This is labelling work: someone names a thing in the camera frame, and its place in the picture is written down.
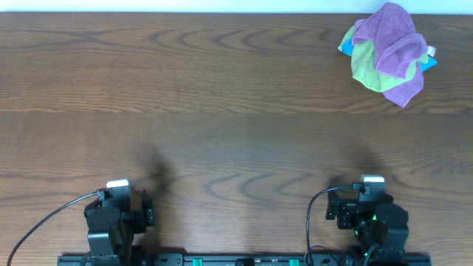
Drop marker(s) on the green microfiber cloth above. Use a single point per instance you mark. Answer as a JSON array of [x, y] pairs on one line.
[[363, 66]]

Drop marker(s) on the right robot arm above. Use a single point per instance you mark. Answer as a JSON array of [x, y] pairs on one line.
[[379, 225]]

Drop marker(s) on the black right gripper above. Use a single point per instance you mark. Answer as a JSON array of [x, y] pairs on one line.
[[347, 207]]

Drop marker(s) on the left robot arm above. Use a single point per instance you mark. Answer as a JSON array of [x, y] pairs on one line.
[[105, 245]]

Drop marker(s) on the purple microfiber cloth with tag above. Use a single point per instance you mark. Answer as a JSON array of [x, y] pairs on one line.
[[396, 41]]

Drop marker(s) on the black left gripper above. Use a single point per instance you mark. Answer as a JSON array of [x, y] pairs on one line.
[[146, 213]]

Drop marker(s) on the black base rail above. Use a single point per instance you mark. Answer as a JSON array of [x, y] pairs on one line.
[[177, 259]]

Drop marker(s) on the blue microfiber cloth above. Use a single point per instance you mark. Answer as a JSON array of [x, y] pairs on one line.
[[427, 63]]

